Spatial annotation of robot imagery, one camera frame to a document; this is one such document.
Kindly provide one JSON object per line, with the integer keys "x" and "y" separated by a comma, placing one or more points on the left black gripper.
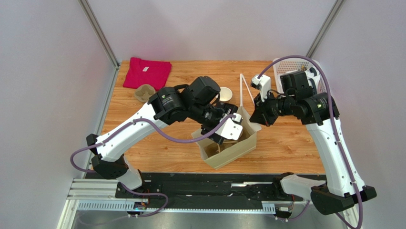
{"x": 224, "y": 109}

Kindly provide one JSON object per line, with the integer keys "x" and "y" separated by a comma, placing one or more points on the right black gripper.
{"x": 261, "y": 112}

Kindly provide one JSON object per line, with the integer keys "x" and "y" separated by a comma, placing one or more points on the brown paper bag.
{"x": 232, "y": 150}

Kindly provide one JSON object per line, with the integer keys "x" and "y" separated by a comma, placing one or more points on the pulp cup carrier tray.
{"x": 144, "y": 92}
{"x": 212, "y": 149}

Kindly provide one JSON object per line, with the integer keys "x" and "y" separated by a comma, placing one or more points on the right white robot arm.
{"x": 302, "y": 98}

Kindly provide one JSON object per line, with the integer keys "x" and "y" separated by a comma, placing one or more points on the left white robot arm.
{"x": 196, "y": 101}

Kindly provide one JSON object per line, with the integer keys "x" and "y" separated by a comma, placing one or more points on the white plastic basket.
{"x": 297, "y": 64}

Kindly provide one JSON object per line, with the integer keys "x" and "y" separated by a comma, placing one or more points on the white crumpled garment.
{"x": 313, "y": 77}

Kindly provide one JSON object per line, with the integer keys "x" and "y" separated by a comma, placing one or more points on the folded red cloth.
{"x": 153, "y": 73}

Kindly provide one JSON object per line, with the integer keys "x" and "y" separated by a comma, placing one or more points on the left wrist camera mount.
{"x": 232, "y": 128}

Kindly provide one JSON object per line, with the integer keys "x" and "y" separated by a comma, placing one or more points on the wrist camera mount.
{"x": 232, "y": 128}
{"x": 263, "y": 84}

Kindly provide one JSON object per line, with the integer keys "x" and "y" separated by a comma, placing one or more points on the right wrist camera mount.
{"x": 263, "y": 84}

